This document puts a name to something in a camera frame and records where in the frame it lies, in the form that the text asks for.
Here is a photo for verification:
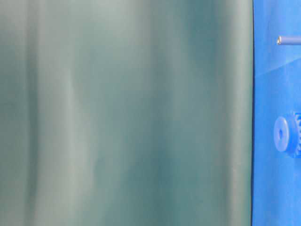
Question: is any small blue plastic gear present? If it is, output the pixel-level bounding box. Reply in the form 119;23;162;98
273;112;301;158

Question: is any grey-green backdrop curtain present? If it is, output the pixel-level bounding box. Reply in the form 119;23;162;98
0;0;253;226

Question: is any grey metal shaft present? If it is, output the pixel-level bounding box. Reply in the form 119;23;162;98
277;36;301;45

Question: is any blue table cloth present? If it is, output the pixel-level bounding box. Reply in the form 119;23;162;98
252;0;301;226

